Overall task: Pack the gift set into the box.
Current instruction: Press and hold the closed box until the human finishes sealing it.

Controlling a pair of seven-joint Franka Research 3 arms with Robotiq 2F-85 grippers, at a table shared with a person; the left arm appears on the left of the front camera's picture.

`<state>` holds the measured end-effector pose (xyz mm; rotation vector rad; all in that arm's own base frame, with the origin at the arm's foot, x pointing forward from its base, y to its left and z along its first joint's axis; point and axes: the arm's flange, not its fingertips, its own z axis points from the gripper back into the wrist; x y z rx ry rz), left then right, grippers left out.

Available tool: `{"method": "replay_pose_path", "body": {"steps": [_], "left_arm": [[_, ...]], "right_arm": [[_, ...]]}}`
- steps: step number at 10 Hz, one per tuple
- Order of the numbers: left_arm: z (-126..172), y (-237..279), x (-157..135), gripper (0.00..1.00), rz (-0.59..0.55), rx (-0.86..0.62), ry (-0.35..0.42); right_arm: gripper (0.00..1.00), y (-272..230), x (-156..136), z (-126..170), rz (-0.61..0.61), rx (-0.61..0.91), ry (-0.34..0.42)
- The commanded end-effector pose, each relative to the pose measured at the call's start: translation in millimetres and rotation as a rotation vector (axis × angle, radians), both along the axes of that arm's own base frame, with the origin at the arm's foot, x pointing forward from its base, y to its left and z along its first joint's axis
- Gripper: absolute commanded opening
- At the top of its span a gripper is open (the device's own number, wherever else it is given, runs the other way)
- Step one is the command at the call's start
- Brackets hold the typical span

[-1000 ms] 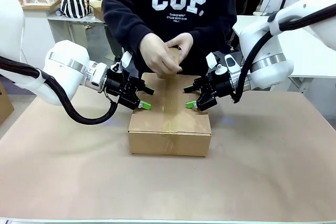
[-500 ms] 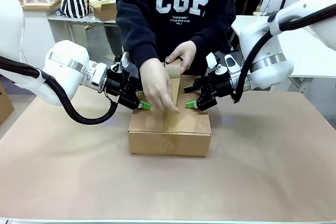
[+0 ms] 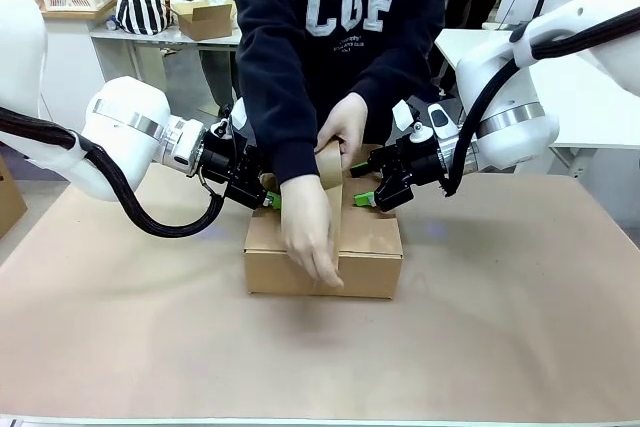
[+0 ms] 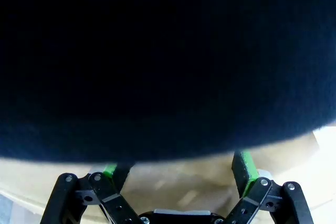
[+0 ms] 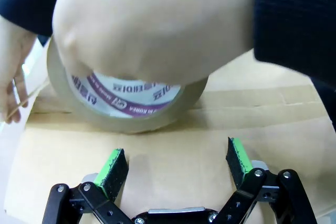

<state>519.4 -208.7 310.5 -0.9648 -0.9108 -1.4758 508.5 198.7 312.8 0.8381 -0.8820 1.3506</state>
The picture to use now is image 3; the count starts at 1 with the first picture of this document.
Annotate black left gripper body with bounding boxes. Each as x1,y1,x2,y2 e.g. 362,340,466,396
198,134,275,209

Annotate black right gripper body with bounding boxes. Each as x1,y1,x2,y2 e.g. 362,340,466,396
379,139,448,194

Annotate brown paper tape roll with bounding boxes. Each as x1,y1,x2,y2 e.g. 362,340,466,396
312,139,347,296

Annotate brown cardboard shipping box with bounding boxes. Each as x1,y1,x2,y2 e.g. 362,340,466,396
243,142,404,301

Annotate person's right forearm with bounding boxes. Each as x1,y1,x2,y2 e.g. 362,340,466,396
237,46,321,188

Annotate person's left forearm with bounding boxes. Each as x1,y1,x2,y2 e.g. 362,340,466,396
362,36,446,146

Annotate small open cardboard box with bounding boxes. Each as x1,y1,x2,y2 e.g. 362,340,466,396
170,0,237,43

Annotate person's right hand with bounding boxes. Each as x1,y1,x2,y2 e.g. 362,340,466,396
279,175,346,291

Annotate person's left hand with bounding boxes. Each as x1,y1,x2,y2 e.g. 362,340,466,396
314,91,371,168

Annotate navy CGP sweatshirt torso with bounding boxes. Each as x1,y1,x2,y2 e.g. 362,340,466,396
224,0,449,183

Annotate bystander in dark trousers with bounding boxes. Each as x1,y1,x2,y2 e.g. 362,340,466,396
444,0,521,93

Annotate white cabinet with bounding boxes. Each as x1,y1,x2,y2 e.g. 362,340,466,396
38,10,109,136

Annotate cardboard carton with red print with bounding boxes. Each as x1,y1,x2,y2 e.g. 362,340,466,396
0,154,29,239

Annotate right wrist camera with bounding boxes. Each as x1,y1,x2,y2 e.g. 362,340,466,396
392,100,435,148

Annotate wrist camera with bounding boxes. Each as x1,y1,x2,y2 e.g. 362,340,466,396
209,99,249,141
392,100,435,148

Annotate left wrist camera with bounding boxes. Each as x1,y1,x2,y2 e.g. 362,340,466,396
209,99,249,141

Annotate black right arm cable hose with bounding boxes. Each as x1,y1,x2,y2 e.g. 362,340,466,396
439,16,640,198

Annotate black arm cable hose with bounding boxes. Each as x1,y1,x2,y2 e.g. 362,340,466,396
0,106,226,239
439,16,640,198

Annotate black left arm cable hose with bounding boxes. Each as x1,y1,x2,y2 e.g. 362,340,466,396
0,106,226,239

